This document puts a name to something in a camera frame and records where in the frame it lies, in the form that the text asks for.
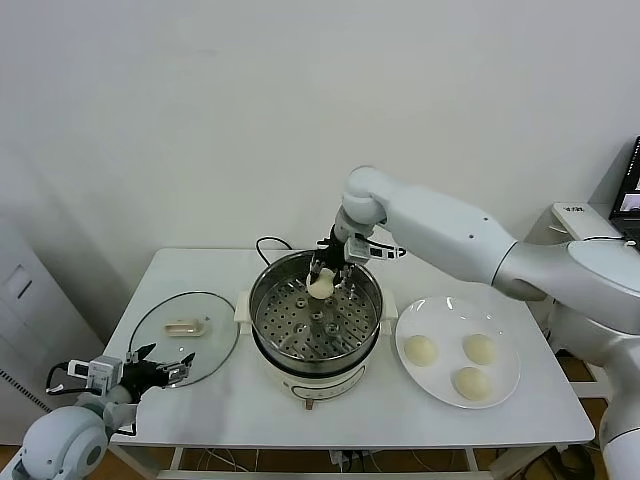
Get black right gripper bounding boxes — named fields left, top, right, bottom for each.
left=307, top=224, right=357, bottom=296

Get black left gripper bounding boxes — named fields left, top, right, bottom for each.
left=117, top=342, right=197, bottom=401

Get white steamed baozi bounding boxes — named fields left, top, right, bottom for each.
left=462, top=333, right=500, bottom=365
left=305, top=268, right=335, bottom=301
left=453, top=367, right=495, bottom=402
left=403, top=334, right=439, bottom=369

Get glass lid with cream handle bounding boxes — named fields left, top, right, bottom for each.
left=128, top=292, right=240, bottom=389

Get perforated steel steamer basket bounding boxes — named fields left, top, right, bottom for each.
left=234, top=251, right=400, bottom=370

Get white metal cabinet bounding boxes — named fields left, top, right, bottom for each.
left=0, top=214, right=107, bottom=436

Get large white plate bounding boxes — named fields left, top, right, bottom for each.
left=394, top=296, right=522, bottom=411

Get white side desk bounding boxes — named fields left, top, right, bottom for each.
left=522, top=202, right=640, bottom=426

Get black laptop power adapter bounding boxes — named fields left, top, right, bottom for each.
left=582, top=235, right=639, bottom=249

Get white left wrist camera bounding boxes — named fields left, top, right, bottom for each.
left=67, top=355, right=124, bottom=394

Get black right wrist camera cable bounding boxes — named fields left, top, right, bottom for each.
left=369, top=239, right=409, bottom=261

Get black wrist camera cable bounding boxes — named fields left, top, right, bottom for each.
left=45, top=362, right=71, bottom=396
left=369, top=239, right=409, bottom=261

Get black cooker power cable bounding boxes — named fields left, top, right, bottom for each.
left=255, top=237, right=296, bottom=269

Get white table frame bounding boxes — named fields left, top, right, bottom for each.
left=107, top=442, right=551, bottom=480

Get black left wrist camera cable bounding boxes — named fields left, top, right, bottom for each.
left=45, top=362, right=71, bottom=396

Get thin white cable bundle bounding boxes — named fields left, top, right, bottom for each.
left=409, top=448, right=474, bottom=471
left=199, top=448, right=281, bottom=474

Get black floor cable bundle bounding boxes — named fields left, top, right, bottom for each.
left=549, top=442, right=601, bottom=466

